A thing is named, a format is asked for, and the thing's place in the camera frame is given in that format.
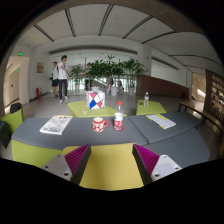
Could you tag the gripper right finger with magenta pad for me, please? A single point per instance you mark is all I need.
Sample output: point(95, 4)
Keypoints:
point(151, 166)

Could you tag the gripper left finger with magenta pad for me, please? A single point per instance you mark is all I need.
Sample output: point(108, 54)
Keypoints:
point(71, 166)

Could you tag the water bottle with red cap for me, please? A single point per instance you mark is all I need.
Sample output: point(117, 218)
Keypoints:
point(118, 117)

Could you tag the distant clear water bottle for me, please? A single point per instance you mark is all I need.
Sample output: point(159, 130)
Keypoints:
point(146, 99)

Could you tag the magazine on left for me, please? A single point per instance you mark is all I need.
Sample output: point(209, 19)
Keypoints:
point(56, 125)

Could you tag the yellow booklet on right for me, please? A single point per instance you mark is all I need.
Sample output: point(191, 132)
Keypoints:
point(162, 121)

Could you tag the red and white patterned mug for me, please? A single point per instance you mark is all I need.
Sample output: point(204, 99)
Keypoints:
point(99, 124)

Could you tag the white red blue patterned cube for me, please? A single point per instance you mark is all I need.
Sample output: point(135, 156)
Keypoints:
point(95, 99)

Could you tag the red fire extinguisher box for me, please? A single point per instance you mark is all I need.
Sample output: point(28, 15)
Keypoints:
point(38, 92)

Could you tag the black chair on left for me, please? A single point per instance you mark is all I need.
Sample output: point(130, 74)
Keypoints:
point(15, 107)

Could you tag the person in white shirt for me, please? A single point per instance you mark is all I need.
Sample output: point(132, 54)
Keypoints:
point(63, 77)

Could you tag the person in black shorts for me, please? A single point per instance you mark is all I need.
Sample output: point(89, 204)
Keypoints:
point(55, 79)

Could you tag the large green potted plant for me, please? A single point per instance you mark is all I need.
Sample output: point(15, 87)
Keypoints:
point(108, 69)

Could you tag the wooden bookshelf on right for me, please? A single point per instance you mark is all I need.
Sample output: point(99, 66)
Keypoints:
point(214, 100)

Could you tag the framed picture on wall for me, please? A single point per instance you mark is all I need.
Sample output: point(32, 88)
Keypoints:
point(40, 67)

